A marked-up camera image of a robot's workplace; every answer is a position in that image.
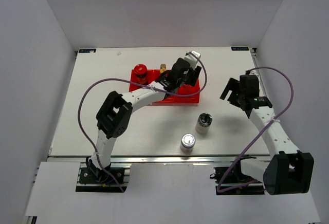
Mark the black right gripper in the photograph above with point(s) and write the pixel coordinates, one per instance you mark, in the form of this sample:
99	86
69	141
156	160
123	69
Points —
233	85

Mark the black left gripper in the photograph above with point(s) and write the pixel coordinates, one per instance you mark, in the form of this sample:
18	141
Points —
193	79

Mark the small yellow label bottle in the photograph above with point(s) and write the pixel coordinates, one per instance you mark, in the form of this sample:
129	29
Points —
163	68

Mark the red lid sauce jar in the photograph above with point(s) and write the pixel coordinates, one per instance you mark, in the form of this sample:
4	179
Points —
140	72

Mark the black lid spice jar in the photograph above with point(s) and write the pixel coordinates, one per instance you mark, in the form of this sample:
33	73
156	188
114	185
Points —
186	87

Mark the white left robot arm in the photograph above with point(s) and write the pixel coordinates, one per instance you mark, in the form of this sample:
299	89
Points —
114	115

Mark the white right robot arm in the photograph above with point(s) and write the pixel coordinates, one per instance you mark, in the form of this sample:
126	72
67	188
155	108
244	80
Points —
289	170

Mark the right red plastic bin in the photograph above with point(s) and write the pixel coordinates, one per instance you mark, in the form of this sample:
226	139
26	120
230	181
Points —
191	96

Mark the red plastic bin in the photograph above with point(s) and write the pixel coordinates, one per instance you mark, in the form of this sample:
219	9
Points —
191	96
134	86
169	100

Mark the middle red plastic bin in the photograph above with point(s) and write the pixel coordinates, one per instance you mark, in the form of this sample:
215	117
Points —
169	100

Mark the left red plastic bin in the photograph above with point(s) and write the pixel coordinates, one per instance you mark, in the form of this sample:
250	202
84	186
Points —
134	86

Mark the right blue corner label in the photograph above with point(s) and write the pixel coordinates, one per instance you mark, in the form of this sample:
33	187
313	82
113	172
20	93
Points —
239	48

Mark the blue corner label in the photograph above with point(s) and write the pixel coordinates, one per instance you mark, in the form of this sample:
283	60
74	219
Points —
239	48
91	50

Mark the silver lid glass jar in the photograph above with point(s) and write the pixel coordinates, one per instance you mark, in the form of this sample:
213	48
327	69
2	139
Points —
187	143

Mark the left blue corner label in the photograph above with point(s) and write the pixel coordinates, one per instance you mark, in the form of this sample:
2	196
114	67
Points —
91	50

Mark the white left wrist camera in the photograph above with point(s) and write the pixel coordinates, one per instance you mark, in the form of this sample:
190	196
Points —
192	57

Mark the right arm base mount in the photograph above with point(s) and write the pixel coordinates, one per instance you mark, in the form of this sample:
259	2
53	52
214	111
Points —
240	184

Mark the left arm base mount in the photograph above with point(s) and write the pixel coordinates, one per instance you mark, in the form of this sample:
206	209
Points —
94	180

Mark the aluminium table front rail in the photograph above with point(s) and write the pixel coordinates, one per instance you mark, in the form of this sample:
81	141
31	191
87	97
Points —
150	159

